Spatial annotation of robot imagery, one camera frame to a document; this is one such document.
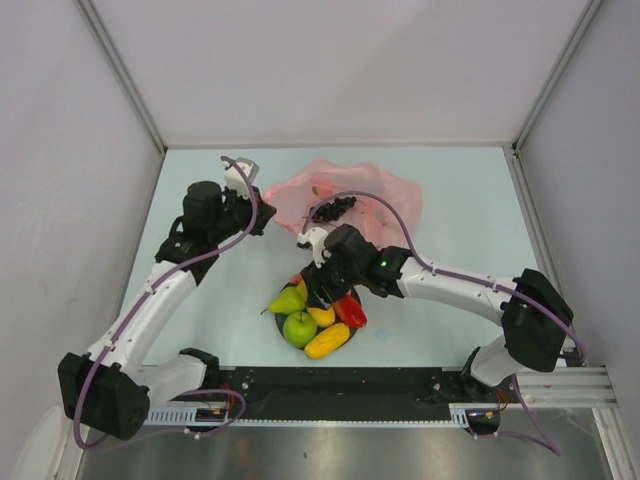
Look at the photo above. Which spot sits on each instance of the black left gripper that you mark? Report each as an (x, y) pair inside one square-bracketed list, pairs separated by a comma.
[(263, 213)]

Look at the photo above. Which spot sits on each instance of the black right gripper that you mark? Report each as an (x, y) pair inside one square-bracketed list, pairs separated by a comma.
[(317, 284)]

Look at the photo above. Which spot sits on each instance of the pink plastic bag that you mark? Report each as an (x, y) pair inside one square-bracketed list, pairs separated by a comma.
[(380, 225)]

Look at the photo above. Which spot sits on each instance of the red fake fruit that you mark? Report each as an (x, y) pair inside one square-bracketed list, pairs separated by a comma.
[(350, 312)]

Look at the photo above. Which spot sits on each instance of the black fake grapes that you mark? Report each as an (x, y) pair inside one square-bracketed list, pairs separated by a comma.
[(331, 211)]

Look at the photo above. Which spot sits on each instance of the fake watermelon slice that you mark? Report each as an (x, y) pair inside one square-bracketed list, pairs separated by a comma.
[(296, 279)]

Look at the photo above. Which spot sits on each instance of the yellow fake lemon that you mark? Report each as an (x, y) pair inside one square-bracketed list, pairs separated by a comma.
[(323, 317)]

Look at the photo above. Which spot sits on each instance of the green fake pear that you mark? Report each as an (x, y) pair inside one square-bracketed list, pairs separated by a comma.
[(288, 301)]

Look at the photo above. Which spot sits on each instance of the yellow fake mango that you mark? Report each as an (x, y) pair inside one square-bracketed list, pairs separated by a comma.
[(327, 341)]

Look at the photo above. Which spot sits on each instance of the green fake apple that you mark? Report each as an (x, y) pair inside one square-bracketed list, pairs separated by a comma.
[(299, 329)]

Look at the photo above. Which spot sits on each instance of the dark teal ceramic plate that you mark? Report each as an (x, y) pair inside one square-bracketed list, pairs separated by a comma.
[(279, 319)]

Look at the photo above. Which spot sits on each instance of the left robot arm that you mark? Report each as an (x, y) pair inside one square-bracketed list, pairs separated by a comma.
[(106, 388)]

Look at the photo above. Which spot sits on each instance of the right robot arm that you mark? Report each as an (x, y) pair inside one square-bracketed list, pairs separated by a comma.
[(534, 318)]

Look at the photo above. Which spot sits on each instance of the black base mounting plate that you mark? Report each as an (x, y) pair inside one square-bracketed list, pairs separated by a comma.
[(352, 394)]

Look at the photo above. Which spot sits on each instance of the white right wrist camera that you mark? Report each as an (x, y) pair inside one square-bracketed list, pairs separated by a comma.
[(314, 241)]

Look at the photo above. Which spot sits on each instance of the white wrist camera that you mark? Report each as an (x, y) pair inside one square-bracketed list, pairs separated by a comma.
[(239, 175), (314, 241)]

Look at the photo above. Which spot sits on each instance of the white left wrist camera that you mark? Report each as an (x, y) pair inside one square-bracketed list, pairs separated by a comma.
[(239, 175)]

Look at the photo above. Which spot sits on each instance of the white slotted cable duct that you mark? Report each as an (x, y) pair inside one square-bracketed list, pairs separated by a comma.
[(172, 416)]

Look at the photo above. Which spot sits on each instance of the aluminium frame rail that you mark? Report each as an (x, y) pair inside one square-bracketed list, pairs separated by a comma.
[(567, 387)]

